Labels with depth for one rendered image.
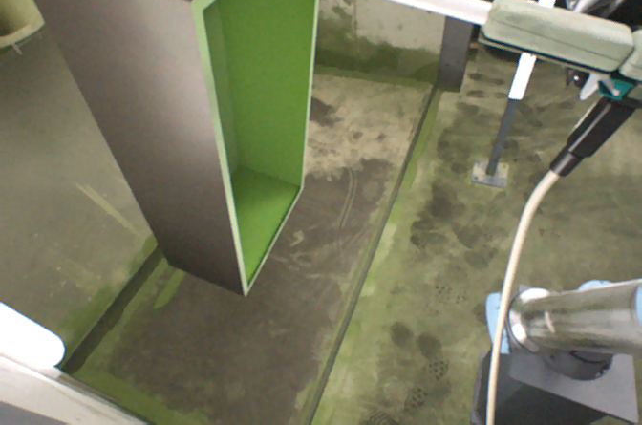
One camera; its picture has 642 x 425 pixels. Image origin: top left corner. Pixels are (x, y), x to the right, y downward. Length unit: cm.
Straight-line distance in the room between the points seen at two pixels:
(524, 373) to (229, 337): 129
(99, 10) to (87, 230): 154
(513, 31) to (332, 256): 176
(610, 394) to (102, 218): 213
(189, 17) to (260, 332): 159
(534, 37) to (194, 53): 52
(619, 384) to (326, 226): 145
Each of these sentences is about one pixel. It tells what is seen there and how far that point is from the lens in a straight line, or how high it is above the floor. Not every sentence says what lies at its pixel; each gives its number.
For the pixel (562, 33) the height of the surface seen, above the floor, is 163.
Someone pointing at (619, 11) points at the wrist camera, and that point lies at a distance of 69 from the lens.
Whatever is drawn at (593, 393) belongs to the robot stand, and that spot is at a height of 64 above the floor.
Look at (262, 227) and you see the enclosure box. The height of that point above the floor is 48.
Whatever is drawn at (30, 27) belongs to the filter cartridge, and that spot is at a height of 128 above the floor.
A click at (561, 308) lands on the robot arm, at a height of 112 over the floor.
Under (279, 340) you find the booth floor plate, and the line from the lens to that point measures 198.
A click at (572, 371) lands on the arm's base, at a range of 136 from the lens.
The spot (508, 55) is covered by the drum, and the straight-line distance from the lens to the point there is 361.
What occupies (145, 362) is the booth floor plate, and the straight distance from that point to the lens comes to 217.
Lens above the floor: 187
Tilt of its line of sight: 48 degrees down
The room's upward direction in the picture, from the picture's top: 9 degrees counter-clockwise
